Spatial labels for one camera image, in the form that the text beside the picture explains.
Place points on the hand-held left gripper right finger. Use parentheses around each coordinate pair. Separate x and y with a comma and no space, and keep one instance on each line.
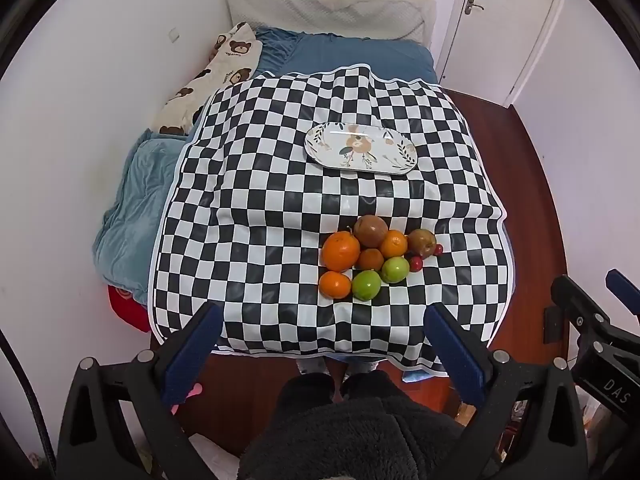
(455,350)

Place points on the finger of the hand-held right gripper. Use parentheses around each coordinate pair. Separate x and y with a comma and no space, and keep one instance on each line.
(622,287)
(585,310)

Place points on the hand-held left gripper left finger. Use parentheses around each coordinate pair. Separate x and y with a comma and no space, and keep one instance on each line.
(195,350)

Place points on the green apple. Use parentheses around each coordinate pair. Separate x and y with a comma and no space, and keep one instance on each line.
(366,285)
(395,270)

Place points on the small orange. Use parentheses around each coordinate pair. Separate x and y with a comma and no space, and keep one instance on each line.
(393,243)
(334,284)

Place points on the dark brownish orange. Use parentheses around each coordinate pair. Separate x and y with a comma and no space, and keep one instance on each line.
(370,259)

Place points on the large orange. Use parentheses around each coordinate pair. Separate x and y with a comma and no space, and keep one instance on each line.
(341,251)

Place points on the oval floral plate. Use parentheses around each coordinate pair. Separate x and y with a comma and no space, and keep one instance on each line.
(360,147)

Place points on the pink slipper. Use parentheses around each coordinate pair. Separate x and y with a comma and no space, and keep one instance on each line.
(194,391)

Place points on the red cloth item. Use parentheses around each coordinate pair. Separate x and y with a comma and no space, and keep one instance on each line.
(127,310)

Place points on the black fuzzy garment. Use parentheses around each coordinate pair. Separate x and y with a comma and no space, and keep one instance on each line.
(350,435)

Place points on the black white checkered cloth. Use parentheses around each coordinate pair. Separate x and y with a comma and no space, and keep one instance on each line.
(280,220)

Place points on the blue fleece blanket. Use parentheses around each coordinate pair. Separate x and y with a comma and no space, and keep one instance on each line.
(135,200)

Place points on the bear print pillow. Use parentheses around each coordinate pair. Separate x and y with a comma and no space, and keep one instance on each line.
(220,75)

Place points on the white door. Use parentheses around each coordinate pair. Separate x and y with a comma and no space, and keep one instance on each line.
(500,25)

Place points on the blue bed sheet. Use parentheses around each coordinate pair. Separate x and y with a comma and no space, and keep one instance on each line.
(350,52)

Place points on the cream padded headboard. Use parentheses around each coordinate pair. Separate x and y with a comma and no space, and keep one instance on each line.
(325,7)

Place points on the white wall socket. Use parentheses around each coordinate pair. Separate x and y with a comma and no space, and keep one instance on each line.
(174,35)

